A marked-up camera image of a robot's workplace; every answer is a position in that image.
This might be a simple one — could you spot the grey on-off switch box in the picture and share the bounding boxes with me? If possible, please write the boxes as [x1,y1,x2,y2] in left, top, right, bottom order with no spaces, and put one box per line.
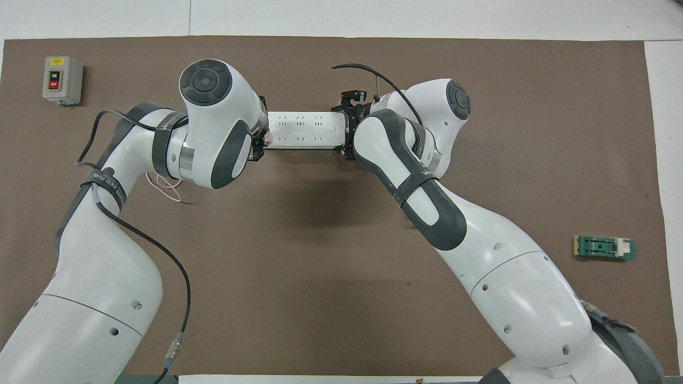
[42,56,84,106]

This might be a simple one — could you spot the green knife switch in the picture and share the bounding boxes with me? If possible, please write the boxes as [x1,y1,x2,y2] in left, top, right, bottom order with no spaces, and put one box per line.
[574,235,638,262]

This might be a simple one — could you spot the white power strip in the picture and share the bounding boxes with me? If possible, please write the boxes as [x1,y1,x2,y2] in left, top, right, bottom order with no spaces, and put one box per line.
[265,111,347,151]

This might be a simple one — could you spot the brown table mat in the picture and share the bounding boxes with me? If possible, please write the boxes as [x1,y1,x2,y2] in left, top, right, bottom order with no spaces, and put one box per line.
[0,35,679,377]

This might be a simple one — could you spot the pink charging cable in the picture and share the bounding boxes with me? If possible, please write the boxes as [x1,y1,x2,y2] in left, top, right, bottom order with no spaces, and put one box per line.
[147,173,185,203]

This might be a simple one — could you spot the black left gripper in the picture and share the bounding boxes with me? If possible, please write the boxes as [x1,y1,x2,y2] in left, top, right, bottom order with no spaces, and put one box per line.
[249,128,267,163]

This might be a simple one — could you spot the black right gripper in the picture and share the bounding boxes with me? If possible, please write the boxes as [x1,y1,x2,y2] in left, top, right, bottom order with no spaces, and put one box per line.
[335,90,374,161]

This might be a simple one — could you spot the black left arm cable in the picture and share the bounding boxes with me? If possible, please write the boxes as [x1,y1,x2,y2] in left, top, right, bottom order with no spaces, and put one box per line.
[77,109,192,384]

